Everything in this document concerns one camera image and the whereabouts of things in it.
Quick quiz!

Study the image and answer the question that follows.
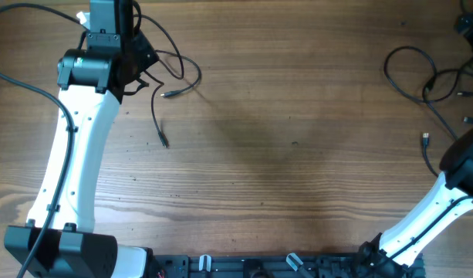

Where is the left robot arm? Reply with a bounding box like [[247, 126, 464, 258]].
[[4, 1, 158, 277]]

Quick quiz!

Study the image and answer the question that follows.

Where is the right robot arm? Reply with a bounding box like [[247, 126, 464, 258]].
[[330, 1, 473, 277]]

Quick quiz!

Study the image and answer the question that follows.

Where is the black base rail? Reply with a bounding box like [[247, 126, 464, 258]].
[[147, 253, 426, 278]]

